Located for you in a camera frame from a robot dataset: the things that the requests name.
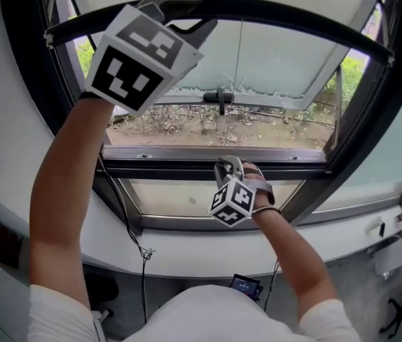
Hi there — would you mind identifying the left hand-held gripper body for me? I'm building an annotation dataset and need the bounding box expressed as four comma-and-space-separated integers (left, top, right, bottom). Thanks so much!
84, 1, 205, 118

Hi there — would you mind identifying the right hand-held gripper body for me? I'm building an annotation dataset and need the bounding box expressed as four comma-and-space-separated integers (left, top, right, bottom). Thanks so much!
207, 160, 258, 229

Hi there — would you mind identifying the thin blind pull cord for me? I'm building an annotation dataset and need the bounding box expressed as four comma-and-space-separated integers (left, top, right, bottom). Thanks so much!
232, 16, 244, 98

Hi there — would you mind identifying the black roller blind bar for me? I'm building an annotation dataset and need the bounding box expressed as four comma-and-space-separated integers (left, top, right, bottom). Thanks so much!
43, 0, 396, 67

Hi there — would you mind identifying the person's right forearm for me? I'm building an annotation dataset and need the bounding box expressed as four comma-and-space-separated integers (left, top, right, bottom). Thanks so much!
250, 208, 338, 330

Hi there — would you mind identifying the person's left forearm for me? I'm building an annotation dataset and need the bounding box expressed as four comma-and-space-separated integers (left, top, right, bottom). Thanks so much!
29, 96, 117, 310

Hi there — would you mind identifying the person's right hand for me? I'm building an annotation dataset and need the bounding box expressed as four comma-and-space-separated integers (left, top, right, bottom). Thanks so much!
239, 159, 277, 214

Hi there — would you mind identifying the white window sill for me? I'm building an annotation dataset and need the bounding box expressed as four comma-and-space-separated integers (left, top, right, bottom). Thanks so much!
0, 176, 402, 279

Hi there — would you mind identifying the frosted glass window sash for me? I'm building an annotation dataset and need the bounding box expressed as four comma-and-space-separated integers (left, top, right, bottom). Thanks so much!
63, 0, 387, 112

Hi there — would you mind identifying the small black screen device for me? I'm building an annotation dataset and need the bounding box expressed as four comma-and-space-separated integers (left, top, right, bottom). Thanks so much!
230, 273, 264, 301

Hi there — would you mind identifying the person's white shirt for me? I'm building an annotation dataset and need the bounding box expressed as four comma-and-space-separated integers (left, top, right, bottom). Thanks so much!
28, 283, 361, 342

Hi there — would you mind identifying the white paper roll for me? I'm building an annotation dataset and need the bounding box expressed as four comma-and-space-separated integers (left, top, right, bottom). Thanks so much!
364, 216, 384, 233

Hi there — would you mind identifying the pale green roller blind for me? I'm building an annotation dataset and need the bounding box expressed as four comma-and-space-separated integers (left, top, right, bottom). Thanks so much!
314, 94, 402, 214

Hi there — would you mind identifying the white desk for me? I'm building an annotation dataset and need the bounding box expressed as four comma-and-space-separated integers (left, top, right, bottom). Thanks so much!
371, 233, 402, 278

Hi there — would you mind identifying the white cabinet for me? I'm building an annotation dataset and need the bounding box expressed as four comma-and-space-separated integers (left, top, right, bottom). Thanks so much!
0, 261, 33, 342

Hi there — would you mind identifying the black window handle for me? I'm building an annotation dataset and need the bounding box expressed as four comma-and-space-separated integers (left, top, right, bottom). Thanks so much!
202, 87, 237, 117

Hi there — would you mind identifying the black cable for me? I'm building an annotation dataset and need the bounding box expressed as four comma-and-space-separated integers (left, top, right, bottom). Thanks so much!
96, 153, 158, 326
262, 259, 281, 312

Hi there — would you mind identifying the black window frame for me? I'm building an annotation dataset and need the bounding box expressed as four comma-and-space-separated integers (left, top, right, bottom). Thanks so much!
0, 0, 402, 233

